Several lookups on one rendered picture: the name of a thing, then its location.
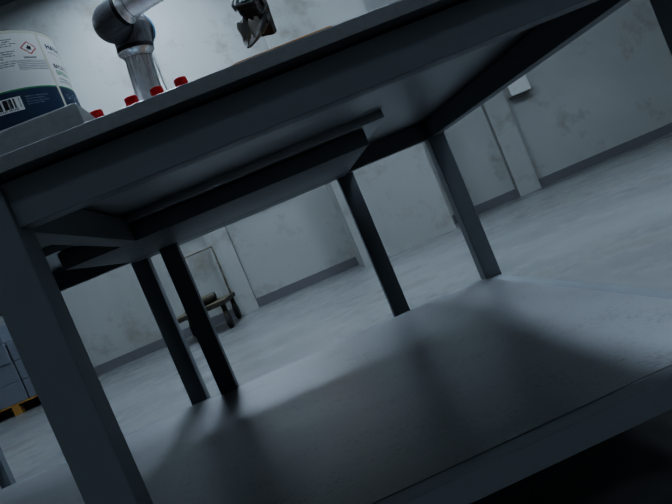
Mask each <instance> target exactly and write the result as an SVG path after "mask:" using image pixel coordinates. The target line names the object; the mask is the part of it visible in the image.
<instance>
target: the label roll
mask: <svg viewBox="0 0 672 504"><path fill-rule="evenodd" d="M72 103H77V104H78V105H79V106H81V105H80V103H79V101H78V98H77V96H76V94H75V92H74V89H73V87H72V85H71V82H70V80H69V78H68V75H67V73H66V71H65V68H64V66H63V64H62V61H61V59H60V57H59V54H58V52H57V50H56V48H55V45H54V43H53V41H52V40H51V39H50V38H49V37H48V36H46V35H44V34H41V33H38V32H33V31H25V30H7V31H0V131H2V130H4V129H7V128H9V127H12V126H15V125H17V124H20V123H22V122H25V121H28V120H30V119H33V118H35V117H38V116H40V115H43V114H46V113H48V112H51V111H53V110H56V109H59V108H61V107H64V106H66V105H69V104H72Z"/></svg>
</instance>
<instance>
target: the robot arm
mask: <svg viewBox="0 0 672 504"><path fill-rule="evenodd" d="M162 1H163V0H103V1H102V2H101V3H100V4H99V5H98V6H97V7H96V9H95V10H94V13H93V16H92V24H93V28H94V30H95V32H96V34H97V35H98V36H99V37H100V38H101V39H102V40H104V41H106V42H108V43H111V44H115V47H116V51H117V54H118V57H119V58H121V59H123V60H124V61H125V63H126V66H127V70H128V73H129V76H130V79H131V83H132V86H133V89H134V93H135V95H136V96H137V97H138V99H139V102H140V101H142V100H145V99H147V98H150V97H152V96H151V93H150V89H151V88H153V87H156V86H161V84H160V81H159V77H158V74H157V71H156V68H155V64H154V61H153V58H152V53H153V51H154V49H155V47H154V44H153V43H154V39H155V38H156V30H155V27H154V24H153V22H152V21H151V19H150V18H149V17H148V16H146V15H145V14H143V13H144V12H146V11H147V10H149V9H150V8H152V7H154V6H155V5H157V4H158V3H160V2H162ZM231 7H232V8H233V9H234V11H235V12H237V10H238V12H239V13H240V15H241V16H242V17H243V18H242V20H241V21H240V22H237V24H236V26H237V29H238V31H239V33H240V34H241V37H242V40H243V43H244V45H245V46H246V47H247V48H251V47H252V46H253V45H254V44H255V43H256V42H257V41H258V40H259V38H260V37H261V36H262V37H264V36H268V35H273V34H275V33H276V32H277V30H276V27H275V24H274V21H273V18H272V15H271V12H270V8H269V6H268V3H267V0H236V3H235V5H234V0H232V5H231ZM251 35H252V37H251Z"/></svg>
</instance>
